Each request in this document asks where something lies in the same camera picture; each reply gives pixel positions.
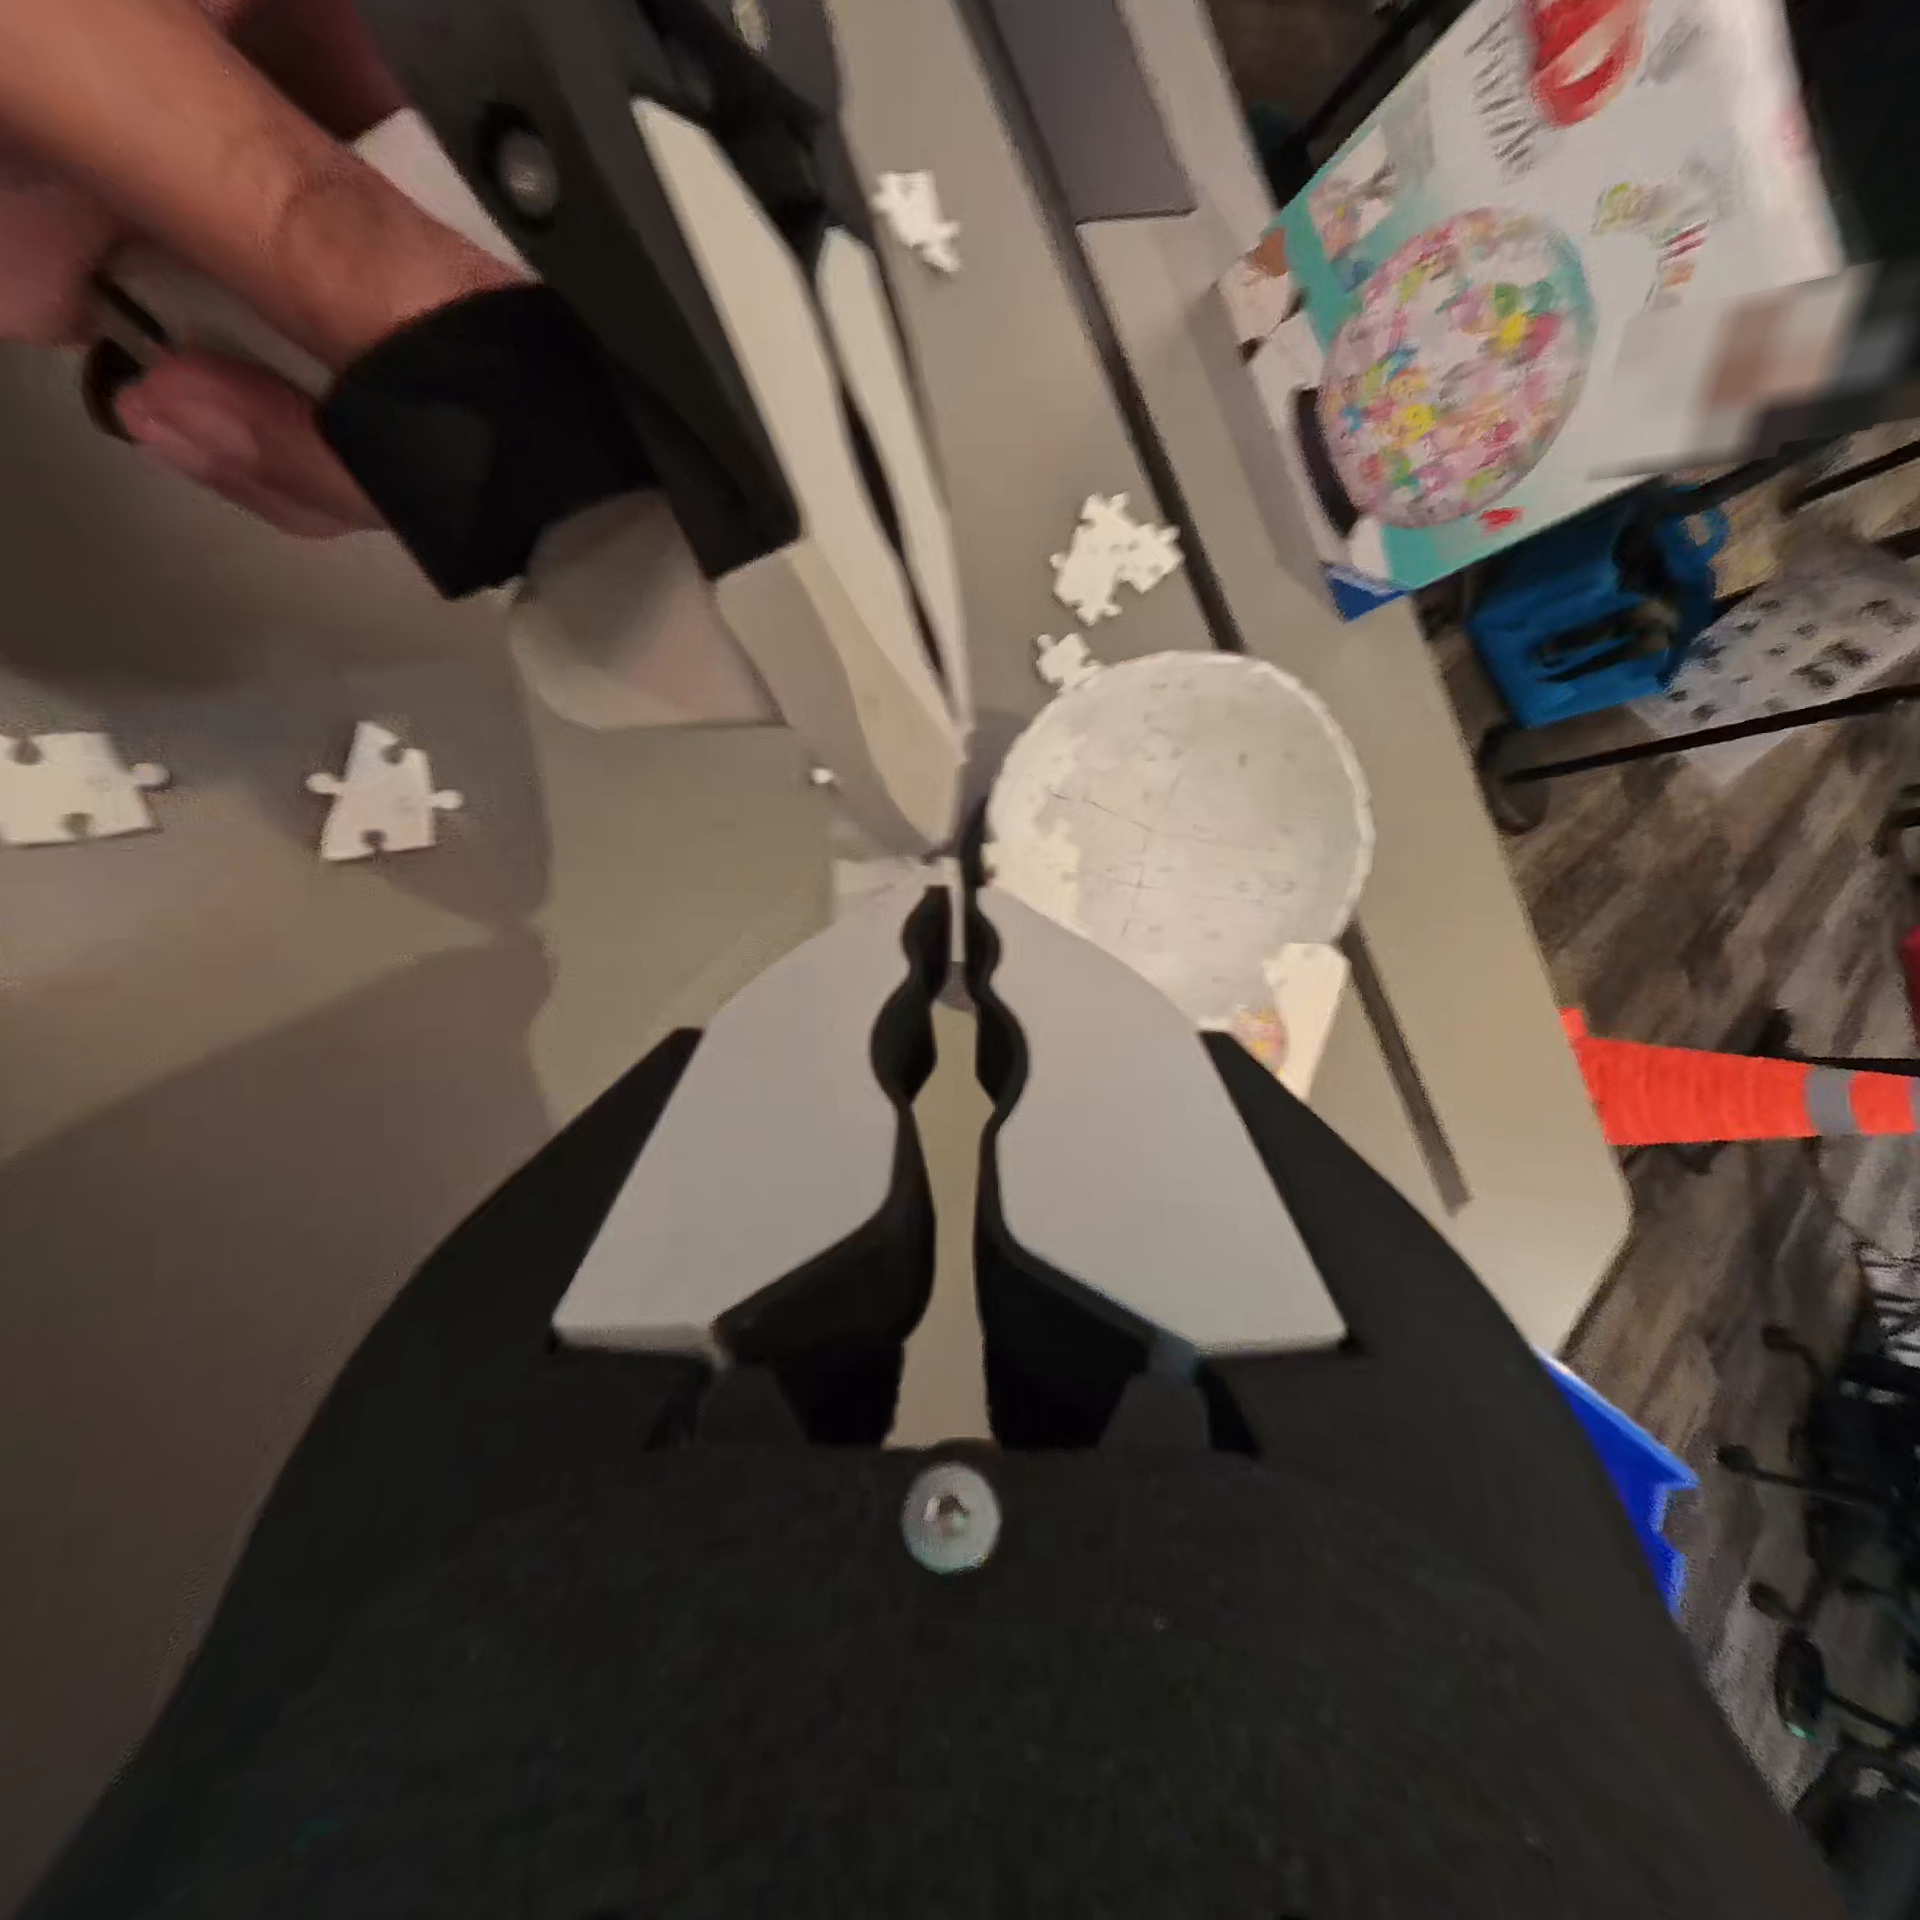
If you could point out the orange traffic cone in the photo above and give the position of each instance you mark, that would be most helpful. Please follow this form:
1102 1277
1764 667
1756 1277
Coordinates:
1696 1088

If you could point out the person's left hand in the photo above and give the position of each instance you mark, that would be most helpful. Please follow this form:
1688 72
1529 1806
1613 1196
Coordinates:
193 165

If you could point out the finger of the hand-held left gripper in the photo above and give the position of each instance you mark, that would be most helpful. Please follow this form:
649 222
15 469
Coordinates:
901 422
839 600

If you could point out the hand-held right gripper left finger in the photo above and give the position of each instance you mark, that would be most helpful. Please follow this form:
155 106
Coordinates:
751 1183

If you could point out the puzzle instruction sheet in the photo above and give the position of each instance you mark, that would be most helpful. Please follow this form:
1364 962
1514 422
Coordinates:
1306 1007

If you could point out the blue plastic bin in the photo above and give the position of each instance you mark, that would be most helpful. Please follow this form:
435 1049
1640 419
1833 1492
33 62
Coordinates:
1635 1487

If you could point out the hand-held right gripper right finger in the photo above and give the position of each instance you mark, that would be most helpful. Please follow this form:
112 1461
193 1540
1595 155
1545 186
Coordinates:
1153 1199

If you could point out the colourful puzzle box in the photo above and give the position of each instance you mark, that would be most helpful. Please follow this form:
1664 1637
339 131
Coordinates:
1502 300

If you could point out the colourful puzzle ball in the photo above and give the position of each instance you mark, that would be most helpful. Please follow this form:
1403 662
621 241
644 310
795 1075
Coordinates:
1184 824

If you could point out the blue tote bag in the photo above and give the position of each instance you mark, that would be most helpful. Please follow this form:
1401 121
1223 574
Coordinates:
1587 615

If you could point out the printed instruction sign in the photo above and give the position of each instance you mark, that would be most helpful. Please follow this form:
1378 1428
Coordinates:
1799 643

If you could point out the strip of joined puzzle pieces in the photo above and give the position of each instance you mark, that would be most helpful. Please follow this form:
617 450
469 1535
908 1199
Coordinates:
1114 559

